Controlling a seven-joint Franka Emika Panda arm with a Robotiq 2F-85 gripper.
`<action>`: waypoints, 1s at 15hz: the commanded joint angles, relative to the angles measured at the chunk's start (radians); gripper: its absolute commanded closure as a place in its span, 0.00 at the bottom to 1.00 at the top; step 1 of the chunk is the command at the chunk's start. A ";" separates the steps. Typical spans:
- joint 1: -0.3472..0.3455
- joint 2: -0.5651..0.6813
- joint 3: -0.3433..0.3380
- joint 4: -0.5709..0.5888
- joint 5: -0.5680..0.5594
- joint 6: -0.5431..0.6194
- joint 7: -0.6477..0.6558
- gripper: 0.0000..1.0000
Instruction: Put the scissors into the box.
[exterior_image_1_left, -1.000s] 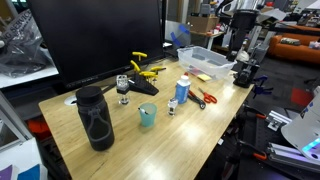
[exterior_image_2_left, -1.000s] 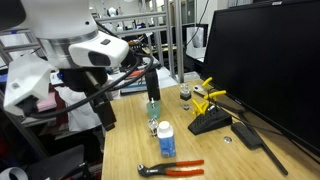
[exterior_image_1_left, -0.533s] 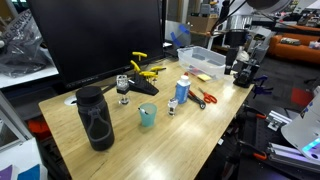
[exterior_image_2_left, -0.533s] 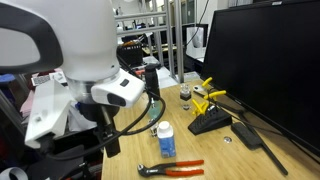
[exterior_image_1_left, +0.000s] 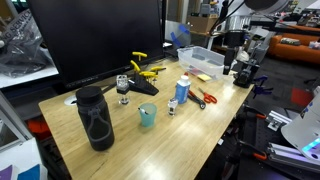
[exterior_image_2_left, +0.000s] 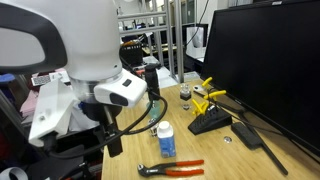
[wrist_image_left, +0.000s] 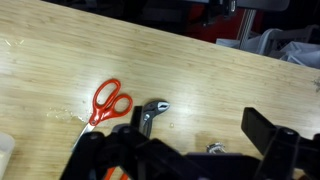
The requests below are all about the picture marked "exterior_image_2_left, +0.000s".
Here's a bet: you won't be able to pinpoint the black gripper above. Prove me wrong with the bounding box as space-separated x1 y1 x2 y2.
94 106 124 158

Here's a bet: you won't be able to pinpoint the small clear glass shaker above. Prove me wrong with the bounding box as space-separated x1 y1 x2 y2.
148 118 160 138

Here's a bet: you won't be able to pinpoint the white blue plastic bottle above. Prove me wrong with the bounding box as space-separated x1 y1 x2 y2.
156 120 177 159

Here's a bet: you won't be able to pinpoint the white angular plastic housing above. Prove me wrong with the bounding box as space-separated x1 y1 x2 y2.
28 78 83 148

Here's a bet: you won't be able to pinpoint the glass shaker with black band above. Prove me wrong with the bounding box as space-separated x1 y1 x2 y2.
179 83 193 111

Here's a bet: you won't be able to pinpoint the pink cloth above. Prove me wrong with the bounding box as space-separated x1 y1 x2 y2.
19 89 40 118

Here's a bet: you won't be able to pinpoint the white tape roll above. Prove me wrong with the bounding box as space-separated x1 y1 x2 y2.
0 166 30 180

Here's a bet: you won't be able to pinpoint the black monitor stand foot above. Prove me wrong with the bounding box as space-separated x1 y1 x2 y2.
206 94 248 115

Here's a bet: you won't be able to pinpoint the black power brick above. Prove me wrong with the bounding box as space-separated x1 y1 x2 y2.
231 121 265 151

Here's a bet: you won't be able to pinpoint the large black monitor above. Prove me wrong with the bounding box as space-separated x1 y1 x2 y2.
199 0 320 158

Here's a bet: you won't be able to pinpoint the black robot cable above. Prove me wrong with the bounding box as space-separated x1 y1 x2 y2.
46 89 169 160

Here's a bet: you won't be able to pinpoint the yellow T-handle hex key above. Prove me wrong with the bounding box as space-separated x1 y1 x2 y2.
199 99 211 116
201 76 214 89
203 89 228 101
191 98 205 117

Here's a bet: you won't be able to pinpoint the aluminium extrusion frame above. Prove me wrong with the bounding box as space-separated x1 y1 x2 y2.
117 0 185 84

